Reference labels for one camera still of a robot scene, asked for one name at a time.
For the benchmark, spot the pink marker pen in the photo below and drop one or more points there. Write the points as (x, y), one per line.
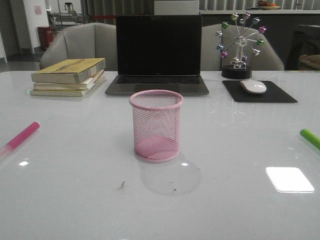
(18, 139)

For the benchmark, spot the right grey armchair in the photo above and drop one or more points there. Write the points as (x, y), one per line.
(260, 58)

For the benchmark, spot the pink mesh pen holder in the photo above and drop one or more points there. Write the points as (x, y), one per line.
(156, 124)

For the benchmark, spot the middle book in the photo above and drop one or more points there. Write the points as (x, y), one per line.
(85, 85)

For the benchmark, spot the red bin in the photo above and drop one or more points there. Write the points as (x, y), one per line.
(45, 35)

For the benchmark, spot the bottom book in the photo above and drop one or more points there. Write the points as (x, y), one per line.
(66, 93)

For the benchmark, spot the left grey armchair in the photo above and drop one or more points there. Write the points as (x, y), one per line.
(90, 40)

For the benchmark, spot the fruit bowl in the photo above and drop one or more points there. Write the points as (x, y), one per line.
(266, 5)

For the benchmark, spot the top yellow book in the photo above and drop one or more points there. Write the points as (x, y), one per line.
(70, 71)

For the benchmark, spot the ferris wheel desk ornament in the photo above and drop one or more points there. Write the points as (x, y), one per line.
(237, 38)

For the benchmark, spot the grey laptop computer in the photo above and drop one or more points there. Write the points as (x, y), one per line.
(158, 52)

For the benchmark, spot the grey armchair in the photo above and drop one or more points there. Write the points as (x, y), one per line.
(90, 40)
(260, 58)

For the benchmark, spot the black mouse pad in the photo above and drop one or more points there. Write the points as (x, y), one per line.
(273, 93)

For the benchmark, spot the white computer mouse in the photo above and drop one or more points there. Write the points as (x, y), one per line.
(253, 86)

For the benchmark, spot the green marker pen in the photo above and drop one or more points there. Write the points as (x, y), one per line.
(310, 137)

